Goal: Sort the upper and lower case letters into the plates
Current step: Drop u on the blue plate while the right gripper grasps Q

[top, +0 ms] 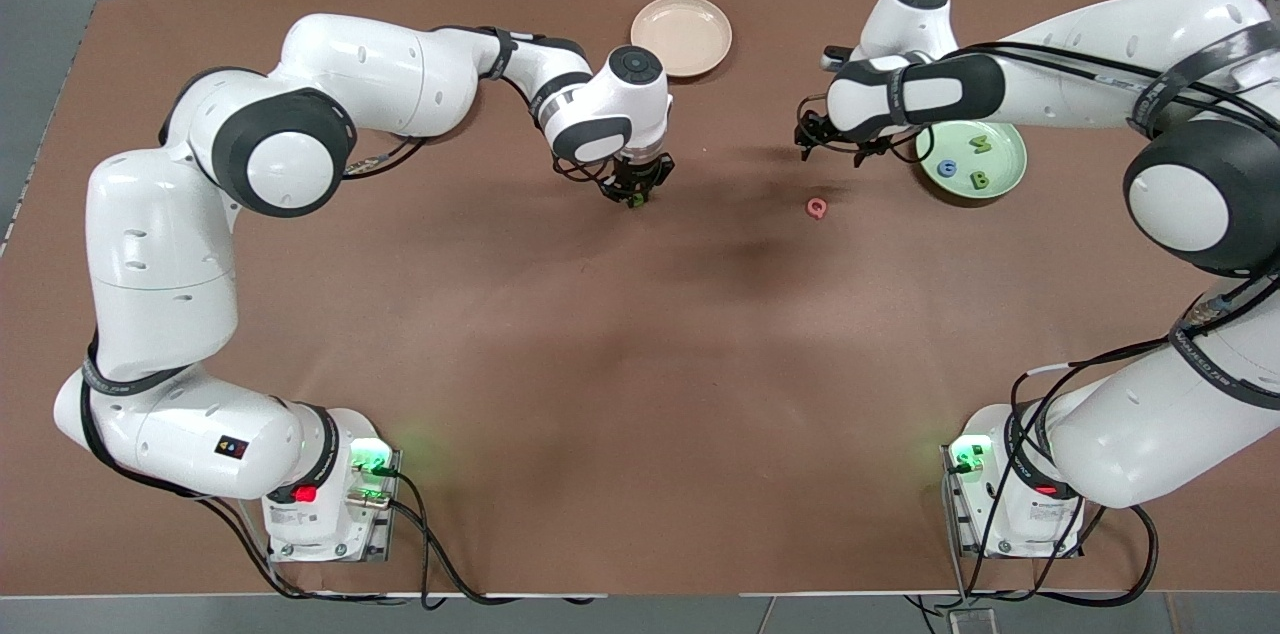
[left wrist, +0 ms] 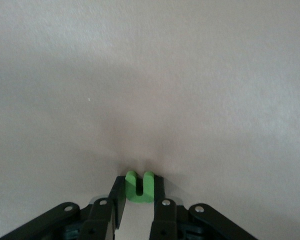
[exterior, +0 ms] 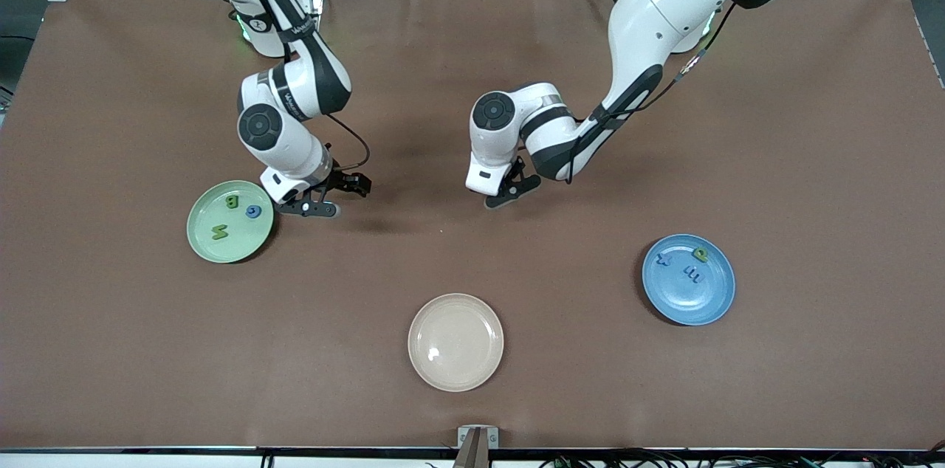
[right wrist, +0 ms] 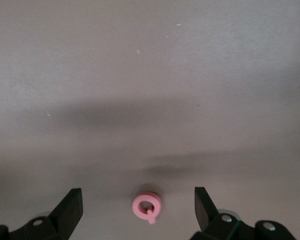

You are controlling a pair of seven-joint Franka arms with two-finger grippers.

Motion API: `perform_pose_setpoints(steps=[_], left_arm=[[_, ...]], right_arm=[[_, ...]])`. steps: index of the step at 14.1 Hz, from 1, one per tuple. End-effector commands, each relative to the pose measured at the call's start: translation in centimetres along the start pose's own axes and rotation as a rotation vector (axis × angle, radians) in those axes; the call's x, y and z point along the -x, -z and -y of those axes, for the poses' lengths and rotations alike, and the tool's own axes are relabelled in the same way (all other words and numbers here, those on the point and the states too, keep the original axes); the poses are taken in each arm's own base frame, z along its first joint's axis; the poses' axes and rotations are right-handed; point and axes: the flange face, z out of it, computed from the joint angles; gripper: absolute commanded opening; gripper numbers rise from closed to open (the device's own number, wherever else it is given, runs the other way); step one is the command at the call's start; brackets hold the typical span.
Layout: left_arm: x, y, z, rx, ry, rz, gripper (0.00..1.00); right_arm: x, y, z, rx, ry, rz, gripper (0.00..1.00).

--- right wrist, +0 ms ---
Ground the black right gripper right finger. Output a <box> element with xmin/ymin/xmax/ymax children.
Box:
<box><xmin>191</xmin><ymin>186</ymin><xmax>297</xmax><ymax>240</ymax></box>

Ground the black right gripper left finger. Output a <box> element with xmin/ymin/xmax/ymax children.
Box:
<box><xmin>0</xmin><ymin>187</ymin><xmax>84</xmax><ymax>240</ymax></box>

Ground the pink letter Q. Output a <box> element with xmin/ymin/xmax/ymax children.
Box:
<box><xmin>131</xmin><ymin>191</ymin><xmax>163</xmax><ymax>225</ymax></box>

